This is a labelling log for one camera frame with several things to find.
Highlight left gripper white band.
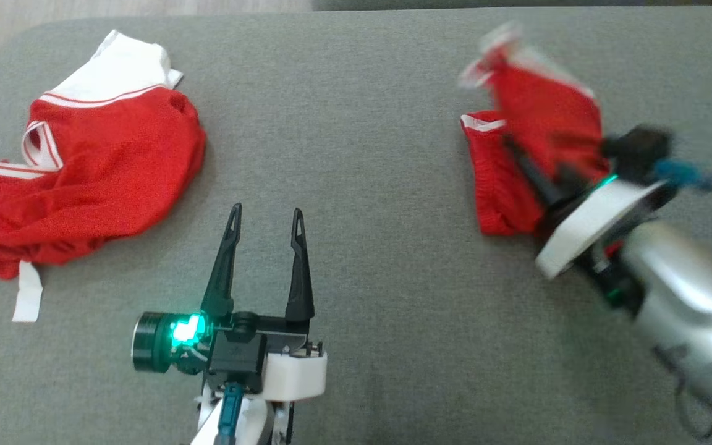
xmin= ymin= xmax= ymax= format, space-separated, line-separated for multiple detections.
xmin=132 ymin=203 xmax=328 ymax=400

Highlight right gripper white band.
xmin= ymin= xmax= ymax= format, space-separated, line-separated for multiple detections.
xmin=503 ymin=136 xmax=667 ymax=280

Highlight red basketball shorts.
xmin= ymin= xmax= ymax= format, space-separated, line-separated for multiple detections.
xmin=457 ymin=22 xmax=611 ymax=237

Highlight red white basketball jersey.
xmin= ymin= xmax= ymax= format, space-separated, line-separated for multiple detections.
xmin=0 ymin=29 xmax=208 ymax=324

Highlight blue right camera cable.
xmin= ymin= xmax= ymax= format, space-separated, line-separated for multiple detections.
xmin=654 ymin=158 xmax=712 ymax=193

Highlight blue camera cable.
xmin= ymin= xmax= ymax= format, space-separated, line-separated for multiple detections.
xmin=654 ymin=158 xmax=712 ymax=193
xmin=215 ymin=382 xmax=247 ymax=445

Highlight blue left camera cable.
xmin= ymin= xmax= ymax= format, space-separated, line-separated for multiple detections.
xmin=215 ymin=382 xmax=247 ymax=445

